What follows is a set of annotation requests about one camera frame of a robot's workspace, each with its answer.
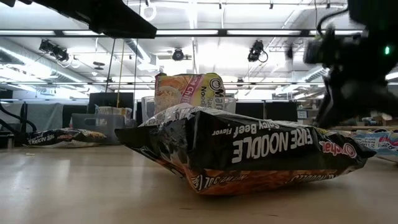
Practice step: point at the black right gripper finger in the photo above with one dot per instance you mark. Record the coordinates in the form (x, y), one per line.
(339, 102)

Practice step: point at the black Fire Noodle pack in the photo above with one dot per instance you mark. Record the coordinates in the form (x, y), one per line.
(264, 149)
(62, 137)

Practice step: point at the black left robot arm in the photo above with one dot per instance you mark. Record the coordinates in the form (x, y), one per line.
(7, 2)

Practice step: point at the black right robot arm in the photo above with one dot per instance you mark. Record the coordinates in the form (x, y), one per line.
(373, 11)

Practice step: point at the wooden background table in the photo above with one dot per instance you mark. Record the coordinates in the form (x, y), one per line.
(342, 127)

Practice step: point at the black ceiling spotlight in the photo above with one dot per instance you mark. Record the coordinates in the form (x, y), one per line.
(256, 51)
(60, 54)
(46, 46)
(178, 54)

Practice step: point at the clear plastic bin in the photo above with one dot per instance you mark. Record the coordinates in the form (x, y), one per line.
(147, 109)

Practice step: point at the grey office partition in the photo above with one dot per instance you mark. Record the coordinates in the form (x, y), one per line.
(43, 115)

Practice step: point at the thin black light rail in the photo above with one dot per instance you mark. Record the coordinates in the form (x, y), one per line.
(239, 82)

